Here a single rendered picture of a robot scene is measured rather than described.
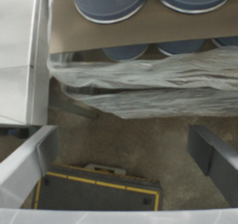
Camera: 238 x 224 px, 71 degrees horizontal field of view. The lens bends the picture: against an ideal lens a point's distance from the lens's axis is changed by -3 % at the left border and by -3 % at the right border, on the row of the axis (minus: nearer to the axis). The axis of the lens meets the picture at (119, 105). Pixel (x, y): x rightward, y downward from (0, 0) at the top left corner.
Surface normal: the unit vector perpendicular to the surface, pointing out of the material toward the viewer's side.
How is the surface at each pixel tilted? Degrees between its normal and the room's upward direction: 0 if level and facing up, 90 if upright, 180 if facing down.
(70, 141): 0
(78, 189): 0
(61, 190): 0
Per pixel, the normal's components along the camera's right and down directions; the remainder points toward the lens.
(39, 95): 0.99, -0.04
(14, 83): -0.15, -0.15
